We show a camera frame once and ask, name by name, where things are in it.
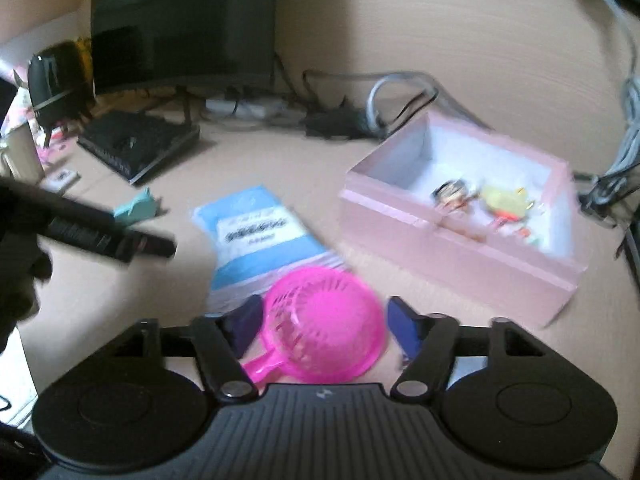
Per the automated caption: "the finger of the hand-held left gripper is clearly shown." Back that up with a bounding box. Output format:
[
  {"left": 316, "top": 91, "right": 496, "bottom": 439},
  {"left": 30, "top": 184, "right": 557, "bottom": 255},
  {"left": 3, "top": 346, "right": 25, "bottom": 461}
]
[{"left": 126, "top": 229, "right": 179, "bottom": 259}]

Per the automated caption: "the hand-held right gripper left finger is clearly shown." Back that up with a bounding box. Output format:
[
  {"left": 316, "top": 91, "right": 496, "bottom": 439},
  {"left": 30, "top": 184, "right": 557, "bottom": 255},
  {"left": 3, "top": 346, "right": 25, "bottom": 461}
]
[{"left": 107, "top": 294, "right": 265, "bottom": 403}]

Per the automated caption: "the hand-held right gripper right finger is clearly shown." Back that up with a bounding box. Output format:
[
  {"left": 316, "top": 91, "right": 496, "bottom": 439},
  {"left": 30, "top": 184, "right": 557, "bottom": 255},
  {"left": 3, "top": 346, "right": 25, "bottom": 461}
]
[{"left": 386, "top": 296, "right": 546, "bottom": 403}]

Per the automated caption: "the pink plastic strainer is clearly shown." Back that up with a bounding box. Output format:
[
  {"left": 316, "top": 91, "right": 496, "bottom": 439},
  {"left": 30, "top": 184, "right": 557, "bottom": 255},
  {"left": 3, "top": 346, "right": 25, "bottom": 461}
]
[{"left": 240, "top": 266, "right": 387, "bottom": 387}]

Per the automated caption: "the pink cardboard box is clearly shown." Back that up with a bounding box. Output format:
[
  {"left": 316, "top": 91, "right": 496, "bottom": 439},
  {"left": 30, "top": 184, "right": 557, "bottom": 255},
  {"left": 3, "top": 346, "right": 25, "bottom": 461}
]
[{"left": 339, "top": 111, "right": 589, "bottom": 329}]

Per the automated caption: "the black-haired doll figure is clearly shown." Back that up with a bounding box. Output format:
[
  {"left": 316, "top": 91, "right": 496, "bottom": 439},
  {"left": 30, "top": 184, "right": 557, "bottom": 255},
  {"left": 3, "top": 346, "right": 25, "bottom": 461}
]
[{"left": 431, "top": 179, "right": 477, "bottom": 212}]

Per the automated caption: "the yellow cheese toy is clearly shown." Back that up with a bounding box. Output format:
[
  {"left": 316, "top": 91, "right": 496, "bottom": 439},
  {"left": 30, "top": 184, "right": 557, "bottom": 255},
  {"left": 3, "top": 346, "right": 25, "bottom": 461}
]
[{"left": 479, "top": 185, "right": 537, "bottom": 219}]

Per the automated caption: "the wooden desktop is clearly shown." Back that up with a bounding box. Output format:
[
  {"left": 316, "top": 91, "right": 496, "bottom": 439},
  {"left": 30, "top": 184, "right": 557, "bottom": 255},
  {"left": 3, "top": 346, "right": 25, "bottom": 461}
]
[{"left": 0, "top": 35, "right": 640, "bottom": 453}]

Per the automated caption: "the teal plastic holder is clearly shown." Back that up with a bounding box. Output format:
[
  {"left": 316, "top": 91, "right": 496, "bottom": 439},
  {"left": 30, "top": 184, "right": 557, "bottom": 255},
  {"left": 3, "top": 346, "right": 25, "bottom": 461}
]
[{"left": 114, "top": 187, "right": 159, "bottom": 224}]

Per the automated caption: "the beige cup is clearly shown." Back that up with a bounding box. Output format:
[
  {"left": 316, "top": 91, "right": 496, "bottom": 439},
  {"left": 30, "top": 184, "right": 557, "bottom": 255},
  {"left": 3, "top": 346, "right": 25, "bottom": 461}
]
[{"left": 0, "top": 125, "right": 47, "bottom": 187}]

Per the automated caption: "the blue tissue packet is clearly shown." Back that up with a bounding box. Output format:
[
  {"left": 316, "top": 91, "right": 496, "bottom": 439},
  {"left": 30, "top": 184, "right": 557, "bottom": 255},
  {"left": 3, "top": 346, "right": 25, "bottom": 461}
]
[{"left": 192, "top": 185, "right": 347, "bottom": 312}]

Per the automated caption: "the black flat electronic device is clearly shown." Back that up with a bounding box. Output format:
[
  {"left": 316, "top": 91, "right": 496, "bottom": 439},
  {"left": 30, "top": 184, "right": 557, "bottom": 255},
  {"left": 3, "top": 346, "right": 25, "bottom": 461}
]
[{"left": 77, "top": 110, "right": 202, "bottom": 187}]

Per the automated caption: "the black rounded speaker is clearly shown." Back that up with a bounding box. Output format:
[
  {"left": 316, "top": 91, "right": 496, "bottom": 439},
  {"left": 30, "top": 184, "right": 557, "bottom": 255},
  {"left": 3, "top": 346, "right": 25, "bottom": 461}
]
[{"left": 27, "top": 42, "right": 97, "bottom": 134}]

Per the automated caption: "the white power strip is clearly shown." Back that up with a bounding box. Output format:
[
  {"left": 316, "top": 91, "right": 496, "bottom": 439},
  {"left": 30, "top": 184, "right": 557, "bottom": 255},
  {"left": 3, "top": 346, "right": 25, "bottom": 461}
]
[{"left": 205, "top": 97, "right": 292, "bottom": 119}]

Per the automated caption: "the black power adapter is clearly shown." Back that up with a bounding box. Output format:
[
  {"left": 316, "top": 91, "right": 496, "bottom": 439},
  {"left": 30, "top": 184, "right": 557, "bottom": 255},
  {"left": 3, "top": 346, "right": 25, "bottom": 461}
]
[{"left": 305, "top": 109, "right": 362, "bottom": 139}]

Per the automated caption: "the black computer monitor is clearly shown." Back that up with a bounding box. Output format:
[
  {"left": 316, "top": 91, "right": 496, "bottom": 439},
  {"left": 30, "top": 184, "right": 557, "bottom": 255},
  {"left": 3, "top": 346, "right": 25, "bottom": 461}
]
[{"left": 90, "top": 0, "right": 279, "bottom": 97}]

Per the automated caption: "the grey looped cable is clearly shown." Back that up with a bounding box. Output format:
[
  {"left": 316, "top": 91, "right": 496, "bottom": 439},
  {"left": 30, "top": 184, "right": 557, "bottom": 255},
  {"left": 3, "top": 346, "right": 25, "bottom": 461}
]
[{"left": 366, "top": 74, "right": 437, "bottom": 137}]

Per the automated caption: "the white bundled cable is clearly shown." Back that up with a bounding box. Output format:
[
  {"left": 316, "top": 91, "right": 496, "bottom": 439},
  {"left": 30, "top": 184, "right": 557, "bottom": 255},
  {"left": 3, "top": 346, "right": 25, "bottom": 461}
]
[{"left": 565, "top": 0, "right": 640, "bottom": 183}]

